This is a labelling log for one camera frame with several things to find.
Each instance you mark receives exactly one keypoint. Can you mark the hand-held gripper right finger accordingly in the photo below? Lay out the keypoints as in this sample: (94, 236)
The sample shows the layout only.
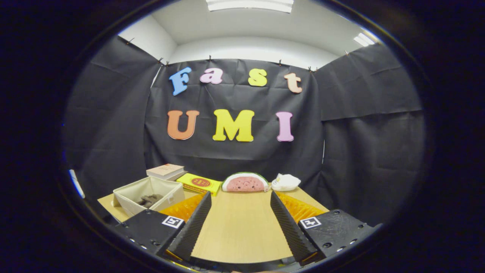
(290, 231)

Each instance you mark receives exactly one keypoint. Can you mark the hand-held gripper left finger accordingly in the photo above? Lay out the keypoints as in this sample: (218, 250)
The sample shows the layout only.
(193, 227)

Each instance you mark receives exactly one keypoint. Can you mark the beige fabric storage box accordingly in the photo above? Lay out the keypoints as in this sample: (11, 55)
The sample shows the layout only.
(168, 191)

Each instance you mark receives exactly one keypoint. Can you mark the yellow book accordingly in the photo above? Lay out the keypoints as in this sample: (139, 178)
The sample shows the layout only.
(199, 182)

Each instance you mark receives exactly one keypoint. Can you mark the white plush toy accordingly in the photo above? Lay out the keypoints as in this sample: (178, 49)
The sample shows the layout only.
(287, 182)

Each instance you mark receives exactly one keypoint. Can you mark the grey book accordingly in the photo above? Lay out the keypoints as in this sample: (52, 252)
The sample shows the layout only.
(180, 176)

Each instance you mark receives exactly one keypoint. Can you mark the beige book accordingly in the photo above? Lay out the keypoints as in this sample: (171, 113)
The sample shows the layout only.
(165, 170)

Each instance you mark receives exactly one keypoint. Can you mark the watermelon slice plush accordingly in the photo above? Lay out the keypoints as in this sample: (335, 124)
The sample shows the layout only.
(245, 184)

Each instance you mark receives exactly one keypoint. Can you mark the small ceiling light panel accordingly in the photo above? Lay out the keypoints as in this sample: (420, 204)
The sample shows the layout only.
(363, 39)

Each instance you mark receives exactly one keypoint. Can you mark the long ceiling light panel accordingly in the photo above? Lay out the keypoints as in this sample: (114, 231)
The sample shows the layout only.
(250, 4)

